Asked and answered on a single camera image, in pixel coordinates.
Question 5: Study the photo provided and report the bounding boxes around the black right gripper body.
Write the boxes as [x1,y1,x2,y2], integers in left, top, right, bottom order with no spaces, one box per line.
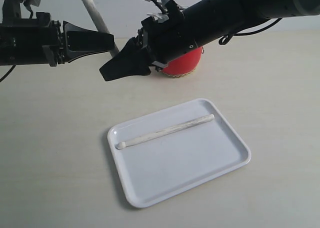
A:
[138,0,198,70]

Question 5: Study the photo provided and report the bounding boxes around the small red drum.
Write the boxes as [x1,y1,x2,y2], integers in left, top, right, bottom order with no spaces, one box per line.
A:
[161,46,204,78]

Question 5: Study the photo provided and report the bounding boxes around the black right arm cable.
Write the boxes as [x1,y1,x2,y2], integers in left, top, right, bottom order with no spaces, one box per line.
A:
[218,17,283,46]

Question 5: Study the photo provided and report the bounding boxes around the white wooden drumstick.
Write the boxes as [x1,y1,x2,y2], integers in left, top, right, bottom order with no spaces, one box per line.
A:
[115,114,215,150]
[74,0,121,58]

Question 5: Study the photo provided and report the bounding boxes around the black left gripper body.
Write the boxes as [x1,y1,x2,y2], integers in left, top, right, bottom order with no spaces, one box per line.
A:
[0,12,65,67]

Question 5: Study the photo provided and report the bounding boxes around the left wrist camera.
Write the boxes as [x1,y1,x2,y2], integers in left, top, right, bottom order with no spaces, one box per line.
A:
[2,0,41,22]

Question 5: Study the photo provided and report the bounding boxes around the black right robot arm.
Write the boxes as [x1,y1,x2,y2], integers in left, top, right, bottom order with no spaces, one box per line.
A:
[99,0,320,81]

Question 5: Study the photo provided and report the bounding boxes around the white rectangular plastic tray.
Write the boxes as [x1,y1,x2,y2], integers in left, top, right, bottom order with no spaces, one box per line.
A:
[106,98,252,208]

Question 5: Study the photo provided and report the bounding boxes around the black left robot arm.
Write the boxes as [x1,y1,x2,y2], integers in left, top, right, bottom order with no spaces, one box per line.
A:
[0,12,115,67]

